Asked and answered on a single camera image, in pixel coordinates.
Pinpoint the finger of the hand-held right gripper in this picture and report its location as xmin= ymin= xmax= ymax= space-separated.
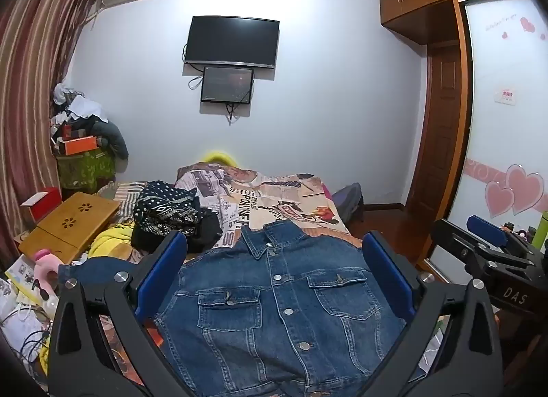
xmin=466 ymin=216 xmax=532 ymax=258
xmin=430 ymin=219 xmax=484 ymax=283

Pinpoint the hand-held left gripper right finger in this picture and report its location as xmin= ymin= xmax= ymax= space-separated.
xmin=362 ymin=230 xmax=504 ymax=397

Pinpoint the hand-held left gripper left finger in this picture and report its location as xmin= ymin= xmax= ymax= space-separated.
xmin=48 ymin=230 xmax=195 ymax=397

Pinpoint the blue denim jacket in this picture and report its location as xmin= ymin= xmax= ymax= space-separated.
xmin=58 ymin=222 xmax=408 ymax=397

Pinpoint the green bottle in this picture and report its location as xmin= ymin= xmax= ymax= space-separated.
xmin=533 ymin=211 xmax=548 ymax=253

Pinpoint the black cloth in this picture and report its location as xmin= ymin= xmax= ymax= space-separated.
xmin=130 ymin=209 xmax=236 ymax=255

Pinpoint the yellow cloth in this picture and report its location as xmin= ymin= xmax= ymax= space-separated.
xmin=88 ymin=226 xmax=138 ymax=261

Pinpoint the dark patterned cloth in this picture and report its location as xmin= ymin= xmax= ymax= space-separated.
xmin=133 ymin=180 xmax=204 ymax=244

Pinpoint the striped grey cloth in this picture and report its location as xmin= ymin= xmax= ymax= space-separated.
xmin=114 ymin=190 xmax=149 ymax=220

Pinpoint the dark backpack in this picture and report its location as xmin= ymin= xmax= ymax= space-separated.
xmin=332 ymin=182 xmax=365 ymax=225

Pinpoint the wooden lap table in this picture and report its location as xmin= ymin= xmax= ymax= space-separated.
xmin=17 ymin=192 xmax=122 ymax=265

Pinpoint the brown wooden door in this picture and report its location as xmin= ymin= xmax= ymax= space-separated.
xmin=404 ymin=40 xmax=466 ymax=212

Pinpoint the pink toy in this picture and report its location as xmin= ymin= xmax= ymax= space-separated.
xmin=34 ymin=249 xmax=61 ymax=297

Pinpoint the yellow round object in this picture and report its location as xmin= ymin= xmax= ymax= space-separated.
xmin=201 ymin=150 xmax=239 ymax=166

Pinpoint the red box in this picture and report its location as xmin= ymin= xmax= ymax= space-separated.
xmin=21 ymin=187 xmax=63 ymax=220

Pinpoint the grey bundled cloth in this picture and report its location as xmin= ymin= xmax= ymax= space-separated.
xmin=91 ymin=120 xmax=129 ymax=161

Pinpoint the white printed box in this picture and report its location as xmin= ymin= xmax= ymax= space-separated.
xmin=4 ymin=258 xmax=40 ymax=296

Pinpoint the orange box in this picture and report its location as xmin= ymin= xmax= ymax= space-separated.
xmin=58 ymin=136 xmax=97 ymax=156

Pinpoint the white crumpled cloth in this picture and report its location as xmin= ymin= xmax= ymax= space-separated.
xmin=53 ymin=84 xmax=110 ymax=122

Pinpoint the striped curtain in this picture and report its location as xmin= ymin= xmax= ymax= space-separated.
xmin=0 ymin=0 xmax=104 ymax=261

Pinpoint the small black wall monitor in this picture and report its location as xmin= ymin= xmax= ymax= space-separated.
xmin=200 ymin=66 xmax=255 ymax=105

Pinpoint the black wall television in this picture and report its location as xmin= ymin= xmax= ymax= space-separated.
xmin=184 ymin=15 xmax=281 ymax=69

